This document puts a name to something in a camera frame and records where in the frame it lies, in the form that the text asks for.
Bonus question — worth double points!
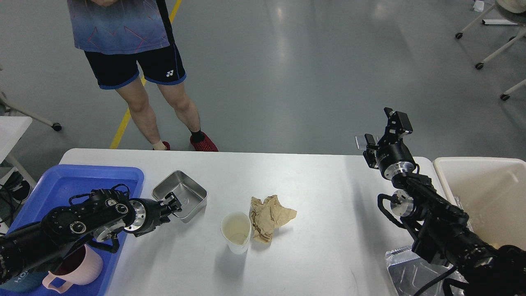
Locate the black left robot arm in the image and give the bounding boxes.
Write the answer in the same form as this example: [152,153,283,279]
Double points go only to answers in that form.
[0,185,183,284]

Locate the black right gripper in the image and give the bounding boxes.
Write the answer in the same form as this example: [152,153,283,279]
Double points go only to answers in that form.
[363,107,416,180]

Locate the white paper cup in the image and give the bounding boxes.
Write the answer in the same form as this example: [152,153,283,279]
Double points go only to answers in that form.
[220,212,252,254]

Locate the beige plastic bin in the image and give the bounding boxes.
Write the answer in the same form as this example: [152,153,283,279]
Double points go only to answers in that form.
[433,157,526,250]

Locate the white rolling chair base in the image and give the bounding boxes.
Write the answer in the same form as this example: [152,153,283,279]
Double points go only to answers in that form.
[455,0,526,102]

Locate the dark blue HOME mug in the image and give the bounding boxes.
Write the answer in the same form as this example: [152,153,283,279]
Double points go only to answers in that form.
[0,271,48,294]

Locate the aluminium foil tray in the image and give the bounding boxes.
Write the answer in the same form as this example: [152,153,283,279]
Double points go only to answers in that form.
[385,245,452,296]

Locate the pink plastic mug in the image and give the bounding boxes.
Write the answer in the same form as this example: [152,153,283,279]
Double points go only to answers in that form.
[42,244,103,294]

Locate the white side table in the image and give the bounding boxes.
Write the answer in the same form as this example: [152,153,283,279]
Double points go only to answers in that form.
[0,116,37,188]

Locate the standing person in shorts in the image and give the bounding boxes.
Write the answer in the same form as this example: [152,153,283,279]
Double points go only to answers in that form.
[67,0,218,152]

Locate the crumpled brown paper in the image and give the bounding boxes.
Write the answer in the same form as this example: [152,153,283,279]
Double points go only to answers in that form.
[249,194,297,244]

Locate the square stainless steel tray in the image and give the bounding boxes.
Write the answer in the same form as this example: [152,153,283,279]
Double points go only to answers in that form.
[152,170,208,223]

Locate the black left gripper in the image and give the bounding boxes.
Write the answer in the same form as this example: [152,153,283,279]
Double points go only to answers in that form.
[123,192,182,237]

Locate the grey chair leg with caster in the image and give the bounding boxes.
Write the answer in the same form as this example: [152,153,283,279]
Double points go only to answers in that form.
[0,90,62,132]

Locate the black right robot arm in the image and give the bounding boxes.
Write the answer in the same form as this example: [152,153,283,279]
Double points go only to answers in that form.
[363,107,526,296]

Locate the black cables on floor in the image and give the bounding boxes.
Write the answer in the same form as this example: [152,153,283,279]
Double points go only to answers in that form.
[0,171,32,235]

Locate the blue plastic bin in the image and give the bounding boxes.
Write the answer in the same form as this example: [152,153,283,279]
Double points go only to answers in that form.
[1,164,144,296]

